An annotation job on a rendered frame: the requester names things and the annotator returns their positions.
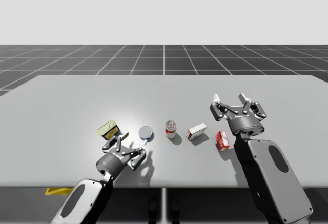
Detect green and blue rectangular can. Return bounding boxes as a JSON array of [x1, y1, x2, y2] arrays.
[[97, 120, 121, 141]]

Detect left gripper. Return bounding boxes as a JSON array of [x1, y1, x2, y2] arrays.
[[96, 131, 147, 181]]

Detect red and white can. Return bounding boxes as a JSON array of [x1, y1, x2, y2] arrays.
[[165, 120, 178, 139]]

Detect blue flat can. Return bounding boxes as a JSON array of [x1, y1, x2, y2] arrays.
[[138, 126, 154, 140]]

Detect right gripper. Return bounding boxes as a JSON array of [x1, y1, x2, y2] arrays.
[[209, 93, 268, 136]]

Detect red and white carton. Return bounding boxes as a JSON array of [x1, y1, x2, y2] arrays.
[[186, 123, 208, 141]]

